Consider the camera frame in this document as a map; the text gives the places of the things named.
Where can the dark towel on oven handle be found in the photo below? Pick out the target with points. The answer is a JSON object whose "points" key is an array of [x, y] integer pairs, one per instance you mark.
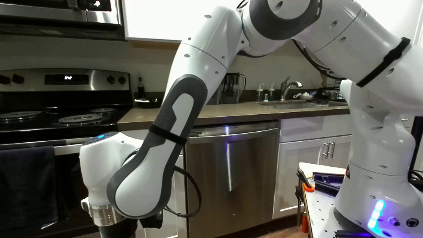
{"points": [[28, 200]]}

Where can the orange black clamp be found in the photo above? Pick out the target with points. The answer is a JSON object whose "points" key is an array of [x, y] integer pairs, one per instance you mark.
{"points": [[303, 185]]}

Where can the black stainless electric stove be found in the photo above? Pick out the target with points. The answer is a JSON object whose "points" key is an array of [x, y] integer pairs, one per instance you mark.
{"points": [[61, 109]]}

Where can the robot mounting table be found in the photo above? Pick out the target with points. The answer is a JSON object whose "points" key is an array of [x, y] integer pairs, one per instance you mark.
{"points": [[324, 221]]}

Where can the white lower cabinet with drawer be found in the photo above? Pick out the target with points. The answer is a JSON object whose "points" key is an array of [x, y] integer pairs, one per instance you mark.
{"points": [[172, 226]]}

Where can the stainless microwave above stove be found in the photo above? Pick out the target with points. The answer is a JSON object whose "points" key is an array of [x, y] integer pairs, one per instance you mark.
{"points": [[71, 19]]}

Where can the white sink cabinet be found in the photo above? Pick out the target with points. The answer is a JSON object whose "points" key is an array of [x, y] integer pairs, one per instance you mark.
{"points": [[324, 140]]}

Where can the stainless steel dishwasher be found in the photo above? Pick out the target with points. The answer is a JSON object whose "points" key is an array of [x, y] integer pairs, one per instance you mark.
{"points": [[235, 167]]}

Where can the dark bottle on counter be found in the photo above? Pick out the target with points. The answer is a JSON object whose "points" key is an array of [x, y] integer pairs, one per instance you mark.
{"points": [[141, 88]]}

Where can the chrome kitchen faucet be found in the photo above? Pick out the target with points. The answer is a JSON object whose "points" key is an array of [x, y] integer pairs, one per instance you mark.
{"points": [[286, 85]]}

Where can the knife block on counter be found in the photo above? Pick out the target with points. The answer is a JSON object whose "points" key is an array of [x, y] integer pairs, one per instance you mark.
{"points": [[231, 89]]}

